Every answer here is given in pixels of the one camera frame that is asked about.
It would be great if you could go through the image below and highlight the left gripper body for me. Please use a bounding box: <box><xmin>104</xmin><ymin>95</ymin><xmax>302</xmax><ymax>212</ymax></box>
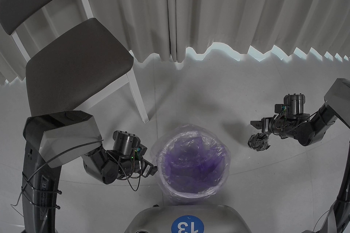
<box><xmin>136</xmin><ymin>157</ymin><xmax>159</xmax><ymax>178</ymax></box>

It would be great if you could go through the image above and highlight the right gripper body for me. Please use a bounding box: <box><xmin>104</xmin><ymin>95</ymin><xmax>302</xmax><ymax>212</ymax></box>
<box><xmin>261</xmin><ymin>114</ymin><xmax>288</xmax><ymax>137</ymax></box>

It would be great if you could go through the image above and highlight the black plastic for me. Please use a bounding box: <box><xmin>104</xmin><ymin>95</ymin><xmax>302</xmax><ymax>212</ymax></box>
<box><xmin>248</xmin><ymin>133</ymin><xmax>270</xmax><ymax>151</ymax></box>

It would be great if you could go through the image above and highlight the purple plastic bag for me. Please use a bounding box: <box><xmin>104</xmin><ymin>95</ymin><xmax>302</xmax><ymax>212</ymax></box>
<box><xmin>151</xmin><ymin>123</ymin><xmax>232</xmax><ymax>205</ymax></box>

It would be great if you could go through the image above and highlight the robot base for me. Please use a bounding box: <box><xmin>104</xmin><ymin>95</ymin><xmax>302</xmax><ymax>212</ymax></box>
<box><xmin>124</xmin><ymin>204</ymin><xmax>252</xmax><ymax>233</ymax></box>

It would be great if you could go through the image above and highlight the white trash bin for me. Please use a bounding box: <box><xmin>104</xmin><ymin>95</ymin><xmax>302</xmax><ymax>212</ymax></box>
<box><xmin>158</xmin><ymin>131</ymin><xmax>231</xmax><ymax>201</ymax></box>

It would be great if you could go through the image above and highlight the white curtain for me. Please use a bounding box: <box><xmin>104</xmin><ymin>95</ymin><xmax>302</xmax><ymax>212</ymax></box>
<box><xmin>0</xmin><ymin>0</ymin><xmax>172</xmax><ymax>86</ymax></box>
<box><xmin>167</xmin><ymin>0</ymin><xmax>350</xmax><ymax>64</ymax></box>

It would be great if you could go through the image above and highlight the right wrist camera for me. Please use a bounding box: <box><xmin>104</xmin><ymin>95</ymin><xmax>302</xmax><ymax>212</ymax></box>
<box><xmin>274</xmin><ymin>103</ymin><xmax>288</xmax><ymax>115</ymax></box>

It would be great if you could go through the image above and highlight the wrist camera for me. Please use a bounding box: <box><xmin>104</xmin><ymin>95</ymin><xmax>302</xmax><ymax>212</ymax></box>
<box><xmin>133</xmin><ymin>144</ymin><xmax>149</xmax><ymax>159</ymax></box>
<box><xmin>274</xmin><ymin>103</ymin><xmax>288</xmax><ymax>115</ymax></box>

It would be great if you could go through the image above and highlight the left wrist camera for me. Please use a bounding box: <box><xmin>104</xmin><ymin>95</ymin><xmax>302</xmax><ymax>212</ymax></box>
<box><xmin>133</xmin><ymin>144</ymin><xmax>149</xmax><ymax>159</ymax></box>

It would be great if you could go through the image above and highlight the grey chair with white frame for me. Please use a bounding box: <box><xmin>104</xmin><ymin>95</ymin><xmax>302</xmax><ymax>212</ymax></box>
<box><xmin>0</xmin><ymin>0</ymin><xmax>150</xmax><ymax>124</ymax></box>

